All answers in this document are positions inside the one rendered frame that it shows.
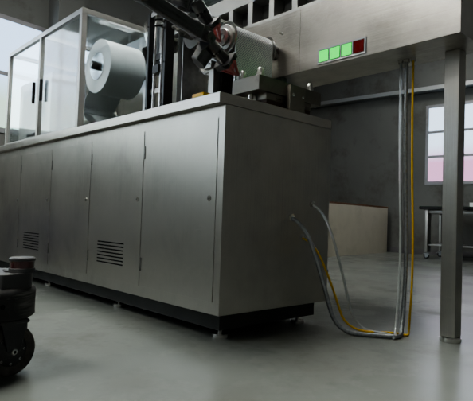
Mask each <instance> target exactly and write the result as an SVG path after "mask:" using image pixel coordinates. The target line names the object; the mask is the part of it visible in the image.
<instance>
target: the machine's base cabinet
mask: <svg viewBox="0 0 473 401"><path fill-rule="evenodd" d="M330 146H331V129H327V128H324V127H317V126H314V125H311V124H307V123H301V122H298V121H295V120H291V119H285V118H281V117H278V116H274V115H269V114H265V113H261V112H258V111H252V110H249V109H245V108H242V107H236V106H232V105H228V104H223V105H219V106H215V107H209V108H205V109H201V110H197V111H191V112H186V113H183V114H179V115H172V116H168V117H165V118H160V119H154V120H150V121H146V122H142V123H136V124H131V125H128V126H124V127H117V128H114V129H110V130H103V131H99V132H96V133H91V134H85V135H81V136H77V137H73V138H66V139H63V140H59V141H55V142H48V143H45V144H40V145H36V146H30V147H26V148H22V149H19V150H11V151H8V152H4V153H0V267H1V268H7V267H10V261H9V257H12V256H33V257H35V258H36V261H35V265H34V267H36V269H35V272H34V273H33V277H34V278H39V279H42V280H45V281H48V282H46V283H45V286H54V285H55V283H56V284H58V285H62V286H67V287H69V288H73V289H75V290H80V291H83V292H86V293H89V294H94V295H97V296H100V297H103V298H108V299H111V300H114V301H117V302H116V303H114V304H113V306H114V307H125V306H126V304H128V305H130V306H135V307H139V308H141V309H145V310H149V311H152V312H155V313H160V314H163V315H166V316H169V317H173V318H177V319H179V320H183V321H188V322H190V323H194V324H196V325H201V326H204V327H207V328H210V329H215V330H218V331H217V332H213V333H212V337H214V338H219V339H222V338H227V337H228V334H227V333H226V332H222V330H226V329H235V328H239V327H244V326H249V325H258V324H263V323H267V322H272V321H281V320H286V319H291V323H293V324H303V323H304V320H303V319H300V318H299V317H304V316H309V315H314V302H324V301H326V299H325V296H324V293H323V288H322V284H321V281H320V278H319V273H318V271H317V267H316V265H315V261H314V257H313V255H312V252H311V248H310V246H309V243H308V242H307V241H305V240H301V239H299V236H300V235H304V233H303V231H302V230H301V228H300V227H299V226H298V224H296V223H295V222H294V221H289V220H288V216H289V215H290V214H294V215H295V218H296V219H298V220H299V221H300V222H301V223H302V224H303V226H304V227H305V228H306V230H307V231H308V233H309V235H310V237H311V240H312V242H313V244H314V246H315V247H316V248H317V250H318V252H319V254H320V255H321V257H322V260H323V262H324V263H325V266H326V269H327V262H328V232H329V229H328V227H327V225H326V221H325V220H324V218H323V216H322V215H321V213H320V212H319V211H318V209H316V208H314V207H310V205H309V204H310V202H311V201H314V203H315V205H316V206H318V207H319V208H320V209H321V210H322V212H323V213H324V215H325V216H326V218H327V220H328V222H329V203H330ZM304 236H305V235H304ZM305 238H306V236H305Z"/></svg>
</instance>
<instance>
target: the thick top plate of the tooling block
mask: <svg viewBox="0 0 473 401"><path fill-rule="evenodd" d="M287 85H289V83H286V82H283V81H280V80H276V79H273V78H271V77H268V76H263V75H261V74H258V75H254V76H250V77H246V78H243V79H240V80H234V81H233V93H232V95H237V96H240V97H246V96H248V93H253V95H256V94H260V93H264V92H269V93H272V94H275V95H280V96H282V97H286V98H287ZM304 89H306V88H304ZM305 103H308V104H310V105H311V108H313V107H321V93H318V92H316V91H311V90H308V89H306V91H305Z"/></svg>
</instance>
